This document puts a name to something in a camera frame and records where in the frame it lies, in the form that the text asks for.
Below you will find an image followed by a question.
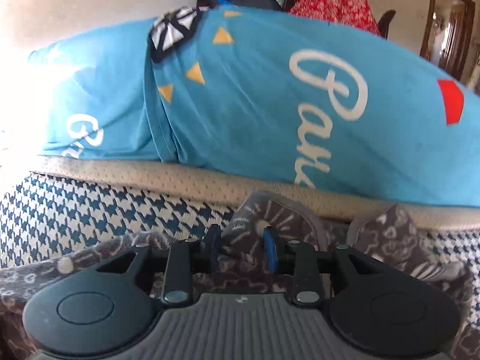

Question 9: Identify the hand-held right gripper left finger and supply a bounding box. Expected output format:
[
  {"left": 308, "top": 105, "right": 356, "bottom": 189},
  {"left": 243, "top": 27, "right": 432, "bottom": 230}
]
[{"left": 97, "top": 225, "right": 223, "bottom": 305}]

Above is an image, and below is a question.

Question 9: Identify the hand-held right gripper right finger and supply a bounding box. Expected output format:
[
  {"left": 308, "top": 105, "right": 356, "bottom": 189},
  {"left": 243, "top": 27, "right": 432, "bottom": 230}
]
[{"left": 262, "top": 226, "right": 383, "bottom": 305}]

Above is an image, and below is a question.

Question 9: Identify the grey doodle-print fleece jacket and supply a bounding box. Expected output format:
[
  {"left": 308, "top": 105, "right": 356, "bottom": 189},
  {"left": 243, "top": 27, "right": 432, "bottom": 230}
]
[{"left": 0, "top": 190, "right": 480, "bottom": 360}]

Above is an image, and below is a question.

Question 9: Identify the houndstooth bed mat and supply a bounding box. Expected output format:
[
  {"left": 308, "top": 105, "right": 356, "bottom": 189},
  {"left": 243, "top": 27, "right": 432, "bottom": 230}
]
[{"left": 0, "top": 155, "right": 480, "bottom": 271}]

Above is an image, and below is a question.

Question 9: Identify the long blue printed pillow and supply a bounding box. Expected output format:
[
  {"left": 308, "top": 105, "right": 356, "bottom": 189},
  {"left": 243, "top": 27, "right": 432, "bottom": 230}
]
[{"left": 144, "top": 5, "right": 480, "bottom": 209}]

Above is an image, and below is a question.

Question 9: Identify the dark wooden chair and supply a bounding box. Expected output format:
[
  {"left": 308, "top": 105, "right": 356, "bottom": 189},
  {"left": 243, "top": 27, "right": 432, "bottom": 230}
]
[{"left": 377, "top": 9, "right": 396, "bottom": 40}]

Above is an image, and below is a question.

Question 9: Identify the brown wooden door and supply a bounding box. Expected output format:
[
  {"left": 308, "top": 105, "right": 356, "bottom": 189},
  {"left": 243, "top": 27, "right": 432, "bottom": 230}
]
[{"left": 420, "top": 0, "right": 477, "bottom": 83}]

